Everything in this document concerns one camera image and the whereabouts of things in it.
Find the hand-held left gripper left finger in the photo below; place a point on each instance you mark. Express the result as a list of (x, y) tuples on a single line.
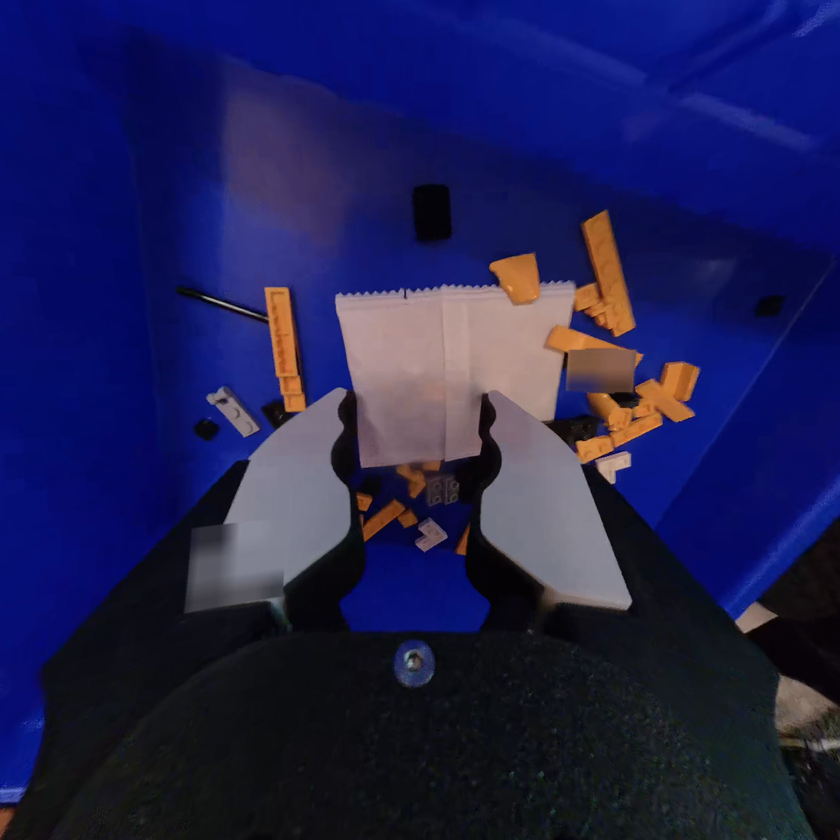
[(289, 485)]

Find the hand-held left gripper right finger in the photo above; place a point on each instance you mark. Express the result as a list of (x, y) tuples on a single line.
[(558, 525)]

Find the small white paper bag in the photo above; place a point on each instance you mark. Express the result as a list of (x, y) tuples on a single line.
[(407, 367)]

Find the large blue plastic bin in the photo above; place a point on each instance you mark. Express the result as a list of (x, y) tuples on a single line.
[(131, 197)]

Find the thin black lego rod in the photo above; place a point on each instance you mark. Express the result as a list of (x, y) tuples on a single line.
[(223, 305)]

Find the pile of lego pieces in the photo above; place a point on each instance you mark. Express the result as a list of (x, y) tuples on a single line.
[(607, 262)]

